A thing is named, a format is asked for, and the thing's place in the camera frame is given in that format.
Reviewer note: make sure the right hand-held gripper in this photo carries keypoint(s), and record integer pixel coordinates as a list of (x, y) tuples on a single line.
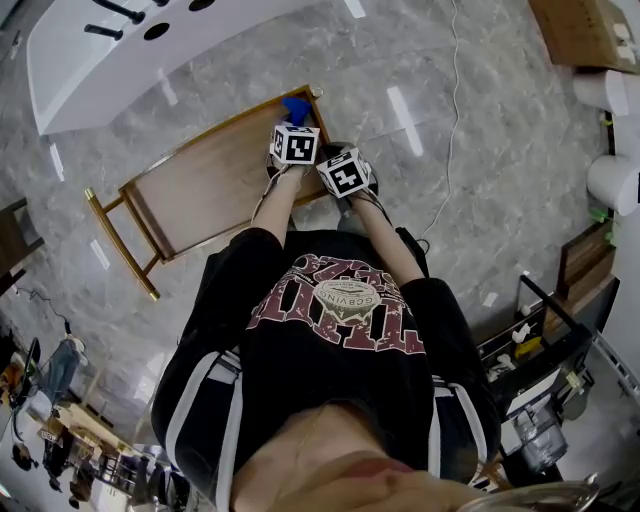
[(345, 175)]

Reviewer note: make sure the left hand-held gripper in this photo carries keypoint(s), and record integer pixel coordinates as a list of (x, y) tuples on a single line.
[(297, 145)]

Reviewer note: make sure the blue cloth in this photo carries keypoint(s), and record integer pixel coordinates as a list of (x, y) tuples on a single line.
[(295, 106)]

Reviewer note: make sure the wooden serving cart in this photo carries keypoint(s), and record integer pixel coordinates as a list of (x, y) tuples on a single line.
[(200, 175)]

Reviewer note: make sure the person's right forearm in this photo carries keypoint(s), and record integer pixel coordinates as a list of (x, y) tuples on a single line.
[(385, 235)]

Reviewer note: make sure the person's left forearm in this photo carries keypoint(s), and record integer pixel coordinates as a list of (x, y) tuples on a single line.
[(277, 210)]

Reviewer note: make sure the slim black faucet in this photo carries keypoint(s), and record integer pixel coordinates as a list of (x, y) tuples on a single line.
[(122, 12), (102, 31)]

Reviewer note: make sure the person's black printed t-shirt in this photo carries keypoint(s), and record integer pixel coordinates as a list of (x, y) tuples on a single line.
[(325, 400)]

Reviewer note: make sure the white counter with holes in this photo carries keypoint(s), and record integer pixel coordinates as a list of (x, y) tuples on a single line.
[(75, 75)]

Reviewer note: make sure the yellow item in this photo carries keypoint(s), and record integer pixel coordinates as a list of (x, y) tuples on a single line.
[(529, 346)]

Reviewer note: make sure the brown wooden bench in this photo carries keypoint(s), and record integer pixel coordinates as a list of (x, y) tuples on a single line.
[(585, 260)]

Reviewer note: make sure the green plant sprig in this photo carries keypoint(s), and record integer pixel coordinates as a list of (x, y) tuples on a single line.
[(600, 216)]

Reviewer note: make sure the white toilet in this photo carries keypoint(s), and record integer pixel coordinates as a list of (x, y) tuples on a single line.
[(612, 185), (597, 90)]

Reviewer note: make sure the large cardboard box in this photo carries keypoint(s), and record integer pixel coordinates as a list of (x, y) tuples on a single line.
[(580, 30)]

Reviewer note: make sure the black metal rack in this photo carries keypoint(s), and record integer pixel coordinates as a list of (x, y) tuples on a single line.
[(520, 390)]

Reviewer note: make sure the person's neck and chin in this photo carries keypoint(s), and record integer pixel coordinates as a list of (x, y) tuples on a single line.
[(340, 470)]

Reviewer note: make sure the dark wooden side table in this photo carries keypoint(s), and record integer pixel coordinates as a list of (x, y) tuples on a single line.
[(15, 240)]

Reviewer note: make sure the clear plastic container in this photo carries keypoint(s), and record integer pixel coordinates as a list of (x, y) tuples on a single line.
[(540, 435)]

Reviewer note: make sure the light wooden table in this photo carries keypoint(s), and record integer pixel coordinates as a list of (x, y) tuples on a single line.
[(85, 422)]

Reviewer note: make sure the metal glasses frame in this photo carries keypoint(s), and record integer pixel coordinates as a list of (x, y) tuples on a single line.
[(550, 495)]

